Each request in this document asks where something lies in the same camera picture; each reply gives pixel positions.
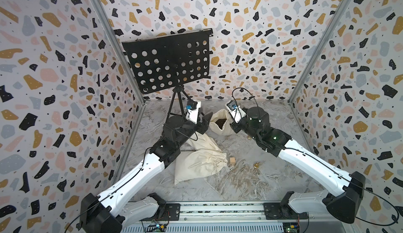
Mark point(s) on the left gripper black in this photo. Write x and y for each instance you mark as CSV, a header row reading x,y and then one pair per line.
x,y
202,127

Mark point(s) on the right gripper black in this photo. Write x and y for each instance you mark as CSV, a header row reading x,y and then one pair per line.
x,y
235,127

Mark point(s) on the cream soil bag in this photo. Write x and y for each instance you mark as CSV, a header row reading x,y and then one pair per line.
x,y
220,123

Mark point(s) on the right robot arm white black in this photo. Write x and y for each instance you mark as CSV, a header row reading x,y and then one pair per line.
x,y
343,192

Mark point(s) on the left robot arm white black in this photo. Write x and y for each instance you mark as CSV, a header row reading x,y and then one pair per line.
x,y
111,210

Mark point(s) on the cream cloth bag lower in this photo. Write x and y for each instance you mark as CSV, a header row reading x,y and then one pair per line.
x,y
206,160

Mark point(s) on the small wooden cube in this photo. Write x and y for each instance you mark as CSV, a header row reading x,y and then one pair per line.
x,y
232,161

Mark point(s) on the black perforated music stand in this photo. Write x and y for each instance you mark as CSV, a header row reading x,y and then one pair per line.
x,y
169,61

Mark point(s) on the left green circuit board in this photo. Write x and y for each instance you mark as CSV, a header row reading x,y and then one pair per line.
x,y
156,227

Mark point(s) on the green circuit board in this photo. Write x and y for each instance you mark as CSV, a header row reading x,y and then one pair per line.
x,y
291,228
156,227

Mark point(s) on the right green circuit board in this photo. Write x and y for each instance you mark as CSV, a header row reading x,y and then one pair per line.
x,y
291,228

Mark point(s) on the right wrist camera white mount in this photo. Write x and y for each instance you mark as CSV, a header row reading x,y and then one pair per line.
x,y
236,112

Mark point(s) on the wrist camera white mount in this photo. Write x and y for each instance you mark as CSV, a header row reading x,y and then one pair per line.
x,y
192,109
236,112

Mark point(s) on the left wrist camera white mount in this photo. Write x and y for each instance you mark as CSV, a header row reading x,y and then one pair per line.
x,y
192,109

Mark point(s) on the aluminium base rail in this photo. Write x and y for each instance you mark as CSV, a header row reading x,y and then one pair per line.
x,y
239,217

